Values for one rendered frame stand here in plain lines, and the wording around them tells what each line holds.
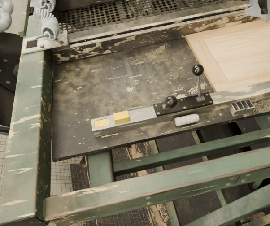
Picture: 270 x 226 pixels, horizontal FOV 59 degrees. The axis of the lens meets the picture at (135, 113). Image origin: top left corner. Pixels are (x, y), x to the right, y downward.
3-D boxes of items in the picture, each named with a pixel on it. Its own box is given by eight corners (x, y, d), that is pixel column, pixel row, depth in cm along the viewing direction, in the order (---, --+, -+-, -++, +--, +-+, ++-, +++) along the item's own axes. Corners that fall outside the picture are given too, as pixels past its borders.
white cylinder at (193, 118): (176, 128, 81) (198, 123, 81) (176, 123, 78) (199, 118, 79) (173, 121, 83) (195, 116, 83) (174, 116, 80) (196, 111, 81)
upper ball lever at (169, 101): (172, 111, 81) (180, 105, 68) (161, 114, 81) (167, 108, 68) (169, 101, 82) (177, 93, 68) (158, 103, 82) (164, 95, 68)
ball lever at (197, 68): (207, 103, 80) (205, 64, 74) (197, 105, 79) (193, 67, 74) (203, 99, 83) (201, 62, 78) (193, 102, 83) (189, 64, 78)
